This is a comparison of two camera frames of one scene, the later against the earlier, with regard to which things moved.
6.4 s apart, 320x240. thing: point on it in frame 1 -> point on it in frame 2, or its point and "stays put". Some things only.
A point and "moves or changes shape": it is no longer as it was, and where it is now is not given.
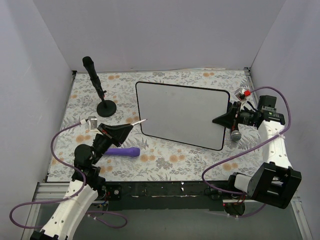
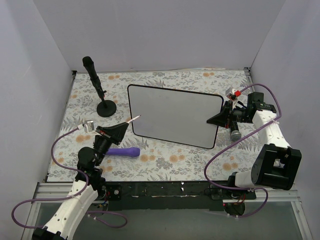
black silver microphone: (236, 134) stays put
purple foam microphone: (126, 151) stays put
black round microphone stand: (106, 108) stays put
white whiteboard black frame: (182, 114) moves or changes shape
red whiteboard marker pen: (133, 124) -> (134, 118)
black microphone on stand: (90, 68) stays put
